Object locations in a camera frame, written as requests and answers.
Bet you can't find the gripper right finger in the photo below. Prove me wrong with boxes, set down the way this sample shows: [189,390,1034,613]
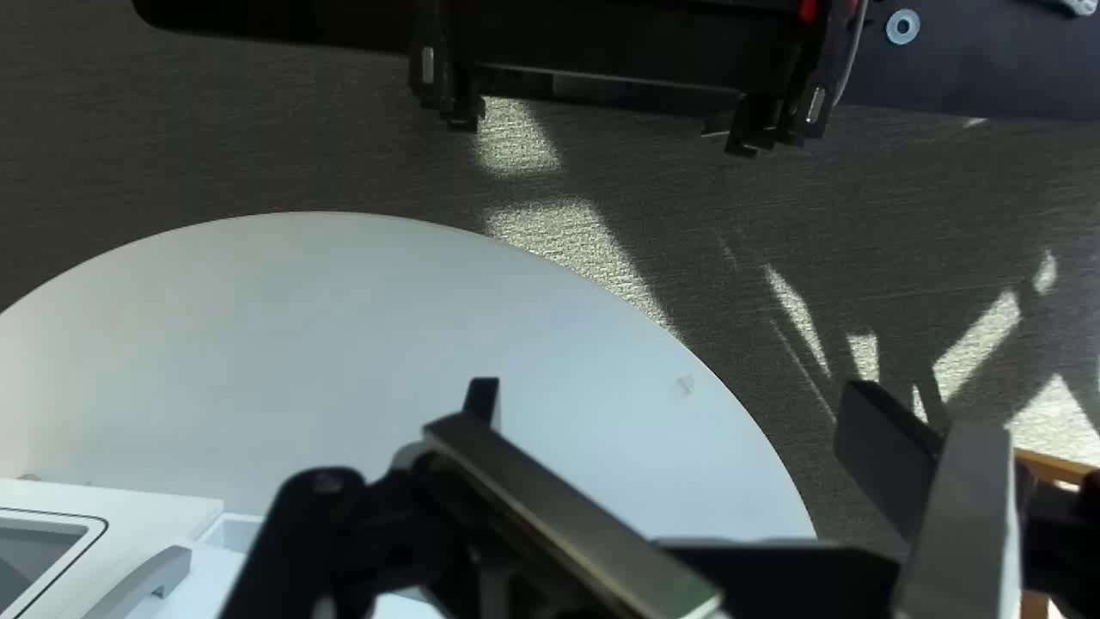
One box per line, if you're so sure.
[836,382,1022,619]

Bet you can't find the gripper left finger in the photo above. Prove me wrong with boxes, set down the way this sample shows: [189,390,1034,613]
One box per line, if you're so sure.
[396,378,727,619]

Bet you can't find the white round table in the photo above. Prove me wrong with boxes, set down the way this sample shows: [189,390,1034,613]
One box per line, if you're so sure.
[0,213,815,539]

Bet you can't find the white toy kitchen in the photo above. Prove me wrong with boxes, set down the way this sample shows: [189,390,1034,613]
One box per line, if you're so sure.
[0,476,259,619]

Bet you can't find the black equipment frame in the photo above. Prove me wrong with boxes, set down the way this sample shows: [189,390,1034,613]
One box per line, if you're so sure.
[131,0,870,159]

